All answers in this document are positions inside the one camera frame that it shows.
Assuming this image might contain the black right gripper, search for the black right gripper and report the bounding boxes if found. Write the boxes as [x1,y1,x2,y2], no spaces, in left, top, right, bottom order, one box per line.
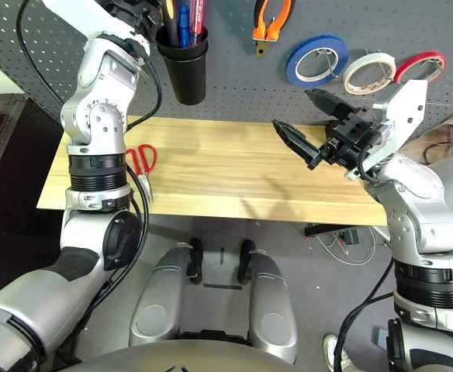
[271,88,383,172]

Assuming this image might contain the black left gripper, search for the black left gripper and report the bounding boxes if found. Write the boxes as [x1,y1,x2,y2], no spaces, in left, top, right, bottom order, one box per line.
[109,0,165,38]

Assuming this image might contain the white tape roll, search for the white tape roll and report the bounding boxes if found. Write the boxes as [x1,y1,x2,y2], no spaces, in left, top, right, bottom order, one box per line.
[342,52,397,97]

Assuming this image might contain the orange black pliers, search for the orange black pliers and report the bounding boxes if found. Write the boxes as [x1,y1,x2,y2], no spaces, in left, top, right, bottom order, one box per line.
[251,0,296,59]

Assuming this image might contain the red handled scissors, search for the red handled scissors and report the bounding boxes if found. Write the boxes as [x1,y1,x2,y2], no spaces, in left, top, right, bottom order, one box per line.
[124,143,160,202]

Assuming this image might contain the grey metal pegboard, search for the grey metal pegboard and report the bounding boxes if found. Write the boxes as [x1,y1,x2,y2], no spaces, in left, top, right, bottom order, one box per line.
[0,0,453,129]

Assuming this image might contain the black plastic cup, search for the black plastic cup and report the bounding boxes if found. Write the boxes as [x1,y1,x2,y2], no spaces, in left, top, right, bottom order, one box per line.
[155,25,210,63]
[160,46,209,106]

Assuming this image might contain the blue tape roll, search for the blue tape roll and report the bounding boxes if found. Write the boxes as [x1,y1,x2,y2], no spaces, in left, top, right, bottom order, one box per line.
[286,34,350,88]

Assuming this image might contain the metal peg hook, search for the metal peg hook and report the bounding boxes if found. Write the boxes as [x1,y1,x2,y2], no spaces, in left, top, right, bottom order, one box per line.
[315,48,338,78]

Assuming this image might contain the double prong metal hook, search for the double prong metal hook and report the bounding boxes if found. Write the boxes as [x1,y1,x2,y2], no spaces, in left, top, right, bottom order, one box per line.
[364,48,390,82]

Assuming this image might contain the red tape roll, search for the red tape roll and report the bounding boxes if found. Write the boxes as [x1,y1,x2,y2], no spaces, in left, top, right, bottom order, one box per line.
[392,50,448,84]

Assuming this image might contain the black robot right foot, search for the black robot right foot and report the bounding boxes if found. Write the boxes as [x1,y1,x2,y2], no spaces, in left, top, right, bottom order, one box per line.
[237,239,257,284]

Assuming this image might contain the black robot foot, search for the black robot foot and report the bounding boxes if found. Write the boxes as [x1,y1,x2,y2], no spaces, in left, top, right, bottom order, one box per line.
[187,238,205,286]
[237,239,257,284]

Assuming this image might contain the black side cabinet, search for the black side cabinet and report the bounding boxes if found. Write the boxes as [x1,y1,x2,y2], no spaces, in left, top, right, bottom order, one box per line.
[0,92,29,202]

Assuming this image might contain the black robot left foot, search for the black robot left foot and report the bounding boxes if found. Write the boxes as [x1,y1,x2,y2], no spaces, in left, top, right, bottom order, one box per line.
[187,238,205,286]

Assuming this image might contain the silver robot right leg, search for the silver robot right leg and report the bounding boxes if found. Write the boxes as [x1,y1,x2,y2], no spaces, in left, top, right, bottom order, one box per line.
[249,250,299,364]

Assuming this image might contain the silver robot leg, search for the silver robot leg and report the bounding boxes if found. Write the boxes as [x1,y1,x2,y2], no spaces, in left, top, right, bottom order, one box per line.
[128,247,192,347]
[249,250,299,364]

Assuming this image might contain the white worn sneaker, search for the white worn sneaker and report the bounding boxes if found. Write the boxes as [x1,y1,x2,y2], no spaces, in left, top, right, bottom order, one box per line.
[322,335,351,372]

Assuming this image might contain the silver robot left leg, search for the silver robot left leg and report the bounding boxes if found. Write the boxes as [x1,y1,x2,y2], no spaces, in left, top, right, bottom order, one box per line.
[128,247,192,347]

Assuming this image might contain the grey robot torso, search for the grey robot torso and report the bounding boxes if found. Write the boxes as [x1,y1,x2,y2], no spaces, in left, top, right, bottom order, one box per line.
[55,329,301,372]

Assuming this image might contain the blue handled screwdriver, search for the blue handled screwdriver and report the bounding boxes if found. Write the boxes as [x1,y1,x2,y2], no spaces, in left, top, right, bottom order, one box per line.
[178,3,192,47]

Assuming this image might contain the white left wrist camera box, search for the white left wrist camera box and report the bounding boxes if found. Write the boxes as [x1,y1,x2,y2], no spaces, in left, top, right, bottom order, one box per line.
[42,0,115,43]

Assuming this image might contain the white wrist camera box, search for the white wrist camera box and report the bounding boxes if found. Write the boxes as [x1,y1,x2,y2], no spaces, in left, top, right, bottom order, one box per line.
[360,79,429,174]
[42,0,115,43]

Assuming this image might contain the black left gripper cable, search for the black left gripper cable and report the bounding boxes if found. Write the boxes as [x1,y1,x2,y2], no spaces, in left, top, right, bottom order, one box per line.
[127,57,164,131]

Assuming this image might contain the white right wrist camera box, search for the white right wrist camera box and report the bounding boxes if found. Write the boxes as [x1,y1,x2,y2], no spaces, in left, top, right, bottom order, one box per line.
[360,79,429,174]

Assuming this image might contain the black coiled cable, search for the black coiled cable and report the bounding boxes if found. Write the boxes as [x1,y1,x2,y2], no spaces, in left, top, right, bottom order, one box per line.
[422,142,453,166]

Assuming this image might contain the black left camera cable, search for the black left camera cable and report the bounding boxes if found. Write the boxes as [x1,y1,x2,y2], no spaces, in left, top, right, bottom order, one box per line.
[16,0,67,104]

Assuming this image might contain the tangled thin wires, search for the tangled thin wires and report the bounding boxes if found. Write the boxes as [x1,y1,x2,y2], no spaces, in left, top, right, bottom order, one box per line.
[314,224,391,267]

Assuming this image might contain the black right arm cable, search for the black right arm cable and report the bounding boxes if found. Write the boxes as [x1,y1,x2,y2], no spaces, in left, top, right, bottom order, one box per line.
[333,259,396,372]

